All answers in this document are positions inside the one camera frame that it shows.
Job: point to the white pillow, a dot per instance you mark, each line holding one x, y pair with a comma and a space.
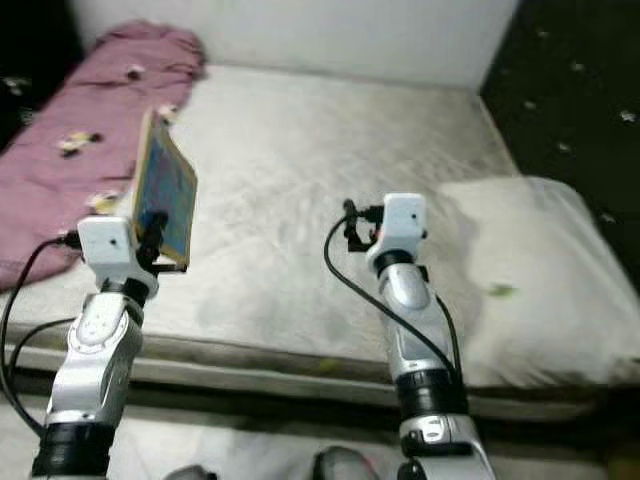
550, 320

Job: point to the mauve cartoon print quilt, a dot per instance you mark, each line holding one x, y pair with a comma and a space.
60, 170

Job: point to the grey robot right leg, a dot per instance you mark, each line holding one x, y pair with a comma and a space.
340, 464

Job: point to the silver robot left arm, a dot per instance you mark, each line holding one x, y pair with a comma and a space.
95, 360

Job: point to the grey robot left leg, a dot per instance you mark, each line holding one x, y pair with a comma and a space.
188, 473

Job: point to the dark tufted headboard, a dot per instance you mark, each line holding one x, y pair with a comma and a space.
570, 80

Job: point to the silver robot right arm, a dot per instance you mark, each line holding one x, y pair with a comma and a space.
410, 300

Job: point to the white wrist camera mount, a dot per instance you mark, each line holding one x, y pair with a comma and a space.
108, 245
403, 220

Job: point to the grey robot leg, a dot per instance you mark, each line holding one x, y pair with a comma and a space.
340, 464
188, 473

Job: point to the grey quilted mattress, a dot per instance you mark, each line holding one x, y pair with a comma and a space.
310, 150

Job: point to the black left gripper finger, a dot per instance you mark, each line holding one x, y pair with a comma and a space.
153, 233

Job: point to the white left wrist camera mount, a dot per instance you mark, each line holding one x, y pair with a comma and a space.
108, 245

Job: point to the colourful children's board book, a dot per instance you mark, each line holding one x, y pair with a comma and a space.
170, 180

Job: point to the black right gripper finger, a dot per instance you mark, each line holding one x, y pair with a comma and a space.
350, 211

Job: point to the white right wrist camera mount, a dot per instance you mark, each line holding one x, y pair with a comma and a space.
403, 220

